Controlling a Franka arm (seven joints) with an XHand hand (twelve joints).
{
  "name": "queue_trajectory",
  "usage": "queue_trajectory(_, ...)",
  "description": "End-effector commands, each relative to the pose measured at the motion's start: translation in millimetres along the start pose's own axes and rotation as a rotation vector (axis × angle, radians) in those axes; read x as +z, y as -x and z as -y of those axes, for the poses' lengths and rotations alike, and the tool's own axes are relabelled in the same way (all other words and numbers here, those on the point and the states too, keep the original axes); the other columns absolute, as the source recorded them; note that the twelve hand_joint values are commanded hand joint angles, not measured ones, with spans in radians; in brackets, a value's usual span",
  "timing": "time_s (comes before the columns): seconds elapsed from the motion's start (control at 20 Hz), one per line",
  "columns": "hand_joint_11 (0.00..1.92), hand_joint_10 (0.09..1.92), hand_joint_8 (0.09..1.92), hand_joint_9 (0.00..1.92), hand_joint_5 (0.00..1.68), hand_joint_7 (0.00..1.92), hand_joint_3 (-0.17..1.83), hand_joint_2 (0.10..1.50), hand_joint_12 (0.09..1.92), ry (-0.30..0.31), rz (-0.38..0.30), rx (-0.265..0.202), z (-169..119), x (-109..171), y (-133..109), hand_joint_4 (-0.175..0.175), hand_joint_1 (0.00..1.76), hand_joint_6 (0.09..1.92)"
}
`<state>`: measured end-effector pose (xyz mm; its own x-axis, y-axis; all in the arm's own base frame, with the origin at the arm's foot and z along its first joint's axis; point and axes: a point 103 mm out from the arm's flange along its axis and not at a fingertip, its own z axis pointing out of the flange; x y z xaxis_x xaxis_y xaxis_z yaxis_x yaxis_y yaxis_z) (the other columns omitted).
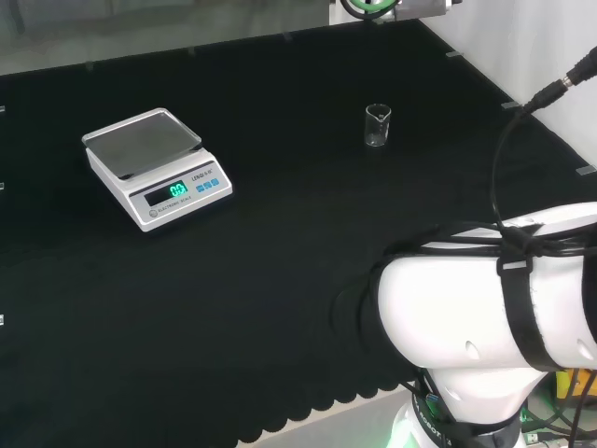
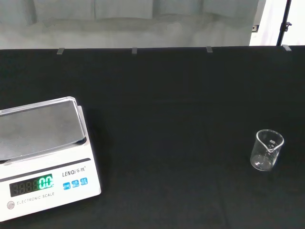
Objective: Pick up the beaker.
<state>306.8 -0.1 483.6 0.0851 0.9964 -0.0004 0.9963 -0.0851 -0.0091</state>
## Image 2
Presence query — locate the black bench cloth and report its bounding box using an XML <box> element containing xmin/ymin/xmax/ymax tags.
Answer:
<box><xmin>0</xmin><ymin>44</ymin><xmax>305</xmax><ymax>229</ymax></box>

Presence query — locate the grey sofa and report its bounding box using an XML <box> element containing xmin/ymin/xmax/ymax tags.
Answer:
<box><xmin>0</xmin><ymin>0</ymin><xmax>260</xmax><ymax>50</ymax></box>

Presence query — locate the white electronic balance steel pan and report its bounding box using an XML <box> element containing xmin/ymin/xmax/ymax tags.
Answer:
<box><xmin>0</xmin><ymin>96</ymin><xmax>102</xmax><ymax>223</ymax></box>

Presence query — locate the black tripod pole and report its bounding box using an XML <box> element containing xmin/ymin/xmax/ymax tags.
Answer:
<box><xmin>275</xmin><ymin>0</ymin><xmax>293</xmax><ymax>46</ymax></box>

